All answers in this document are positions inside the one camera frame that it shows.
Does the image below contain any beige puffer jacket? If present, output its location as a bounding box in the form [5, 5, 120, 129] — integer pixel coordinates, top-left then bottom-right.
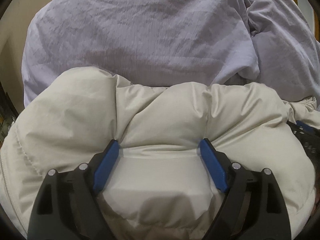
[1, 67, 319, 239]

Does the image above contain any lavender pillow right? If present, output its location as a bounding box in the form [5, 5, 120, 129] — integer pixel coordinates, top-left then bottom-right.
[224, 0, 320, 103]

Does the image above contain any lavender pillow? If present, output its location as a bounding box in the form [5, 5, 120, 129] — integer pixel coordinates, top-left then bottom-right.
[22, 0, 259, 105]
[224, 0, 320, 103]

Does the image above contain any lavender pillow left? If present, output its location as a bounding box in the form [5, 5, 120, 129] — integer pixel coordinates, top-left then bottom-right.
[22, 0, 259, 105]

